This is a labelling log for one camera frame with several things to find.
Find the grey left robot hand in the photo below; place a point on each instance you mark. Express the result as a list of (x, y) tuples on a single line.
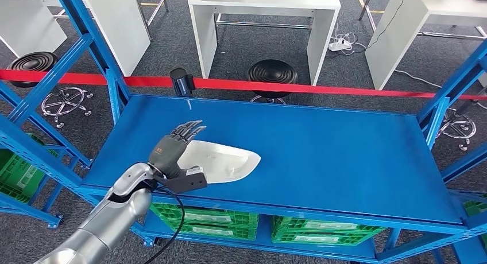
[(165, 155)]

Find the white curved plastic part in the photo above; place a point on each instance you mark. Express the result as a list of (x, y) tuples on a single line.
[(224, 159)]

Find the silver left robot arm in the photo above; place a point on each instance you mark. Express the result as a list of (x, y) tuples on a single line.
[(114, 216)]

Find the blue metal shelf rack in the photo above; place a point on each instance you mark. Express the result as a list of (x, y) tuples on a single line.
[(45, 125), (464, 161), (304, 159)]

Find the green plastic crate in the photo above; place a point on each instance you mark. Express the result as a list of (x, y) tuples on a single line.
[(19, 178), (213, 216), (323, 225), (475, 209), (217, 231), (319, 238)]

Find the red barrier belt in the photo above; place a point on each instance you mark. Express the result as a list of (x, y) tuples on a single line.
[(228, 83)]

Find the black round stool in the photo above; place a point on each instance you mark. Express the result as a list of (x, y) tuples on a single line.
[(34, 60), (272, 72), (456, 127)]

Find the white power strip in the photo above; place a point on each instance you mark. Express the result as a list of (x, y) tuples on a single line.
[(339, 45)]

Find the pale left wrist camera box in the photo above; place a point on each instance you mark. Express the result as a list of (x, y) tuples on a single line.
[(186, 182)]

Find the black belt post head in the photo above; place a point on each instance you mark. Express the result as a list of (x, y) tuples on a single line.
[(179, 83)]

